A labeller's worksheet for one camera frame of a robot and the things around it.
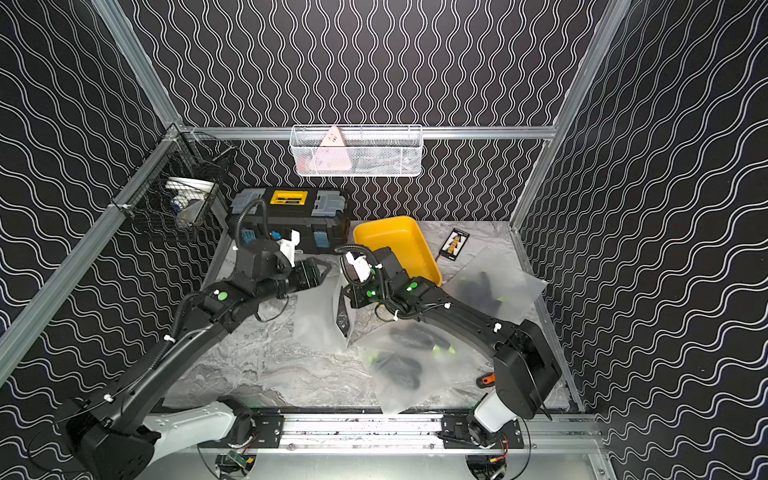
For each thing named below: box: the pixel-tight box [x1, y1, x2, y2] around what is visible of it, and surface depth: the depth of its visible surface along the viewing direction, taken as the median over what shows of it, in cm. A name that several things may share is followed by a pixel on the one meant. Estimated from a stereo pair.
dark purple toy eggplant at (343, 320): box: [336, 286, 351, 337], surface depth 81 cm
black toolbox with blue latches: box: [227, 188, 350, 254], surface depth 104 cm
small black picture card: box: [439, 228, 470, 261], surface depth 115 cm
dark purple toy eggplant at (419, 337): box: [389, 325, 457, 355], surface depth 90 cm
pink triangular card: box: [308, 126, 352, 171], surface depth 91 cm
